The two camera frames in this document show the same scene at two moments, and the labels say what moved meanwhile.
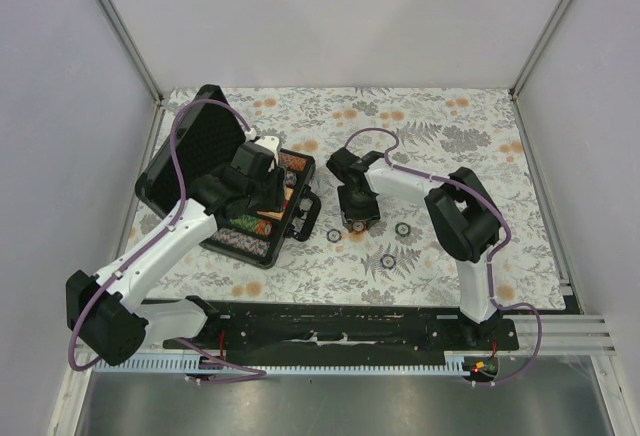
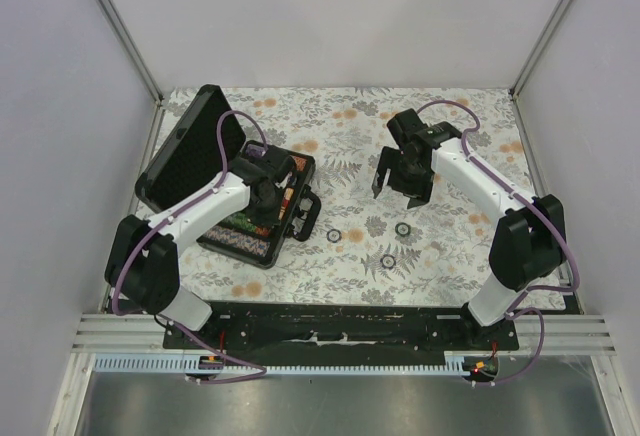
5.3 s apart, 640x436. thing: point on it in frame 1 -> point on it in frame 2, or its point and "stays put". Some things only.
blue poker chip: x=388 y=261 stays put
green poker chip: x=402 y=229 stays put
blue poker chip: x=334 y=235 stays put
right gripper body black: x=363 y=207 -> x=418 y=168
